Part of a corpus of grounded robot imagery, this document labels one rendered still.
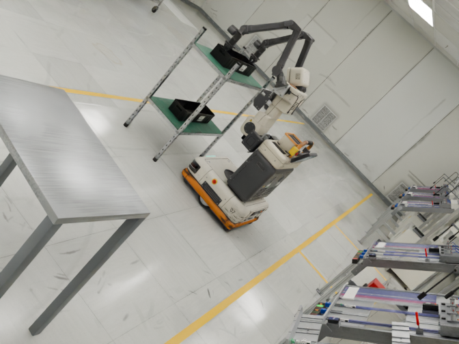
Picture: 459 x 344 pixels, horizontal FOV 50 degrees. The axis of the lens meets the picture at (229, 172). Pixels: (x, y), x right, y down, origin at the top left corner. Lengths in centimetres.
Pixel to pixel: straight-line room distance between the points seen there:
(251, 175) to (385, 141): 740
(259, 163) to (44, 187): 258
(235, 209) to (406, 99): 762
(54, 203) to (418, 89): 1006
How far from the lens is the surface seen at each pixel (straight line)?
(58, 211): 158
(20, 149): 172
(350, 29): 1154
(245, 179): 401
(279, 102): 413
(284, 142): 406
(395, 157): 1115
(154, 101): 424
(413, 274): 723
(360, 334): 249
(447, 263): 388
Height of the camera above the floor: 170
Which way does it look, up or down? 19 degrees down
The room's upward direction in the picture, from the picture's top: 44 degrees clockwise
